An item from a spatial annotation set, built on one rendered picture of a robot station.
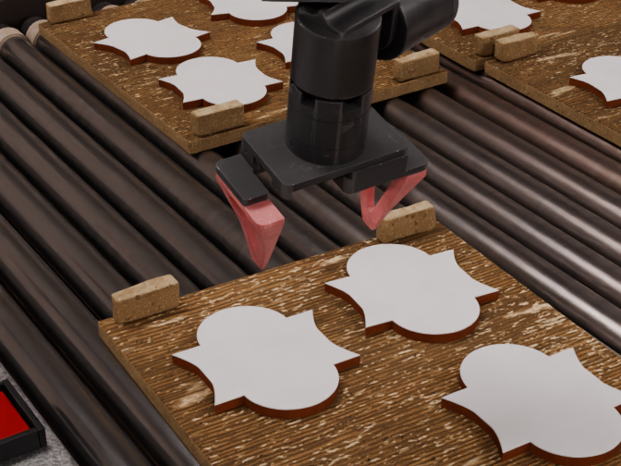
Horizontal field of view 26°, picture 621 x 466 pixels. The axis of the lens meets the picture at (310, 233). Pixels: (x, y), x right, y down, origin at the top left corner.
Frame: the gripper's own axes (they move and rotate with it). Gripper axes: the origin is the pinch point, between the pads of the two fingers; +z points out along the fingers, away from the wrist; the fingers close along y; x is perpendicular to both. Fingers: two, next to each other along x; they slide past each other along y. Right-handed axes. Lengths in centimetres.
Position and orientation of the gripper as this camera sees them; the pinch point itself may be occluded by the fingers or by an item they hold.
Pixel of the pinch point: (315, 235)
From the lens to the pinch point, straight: 100.6
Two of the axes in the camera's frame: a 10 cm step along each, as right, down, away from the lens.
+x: 5.1, 6.1, -6.1
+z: -0.7, 7.4, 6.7
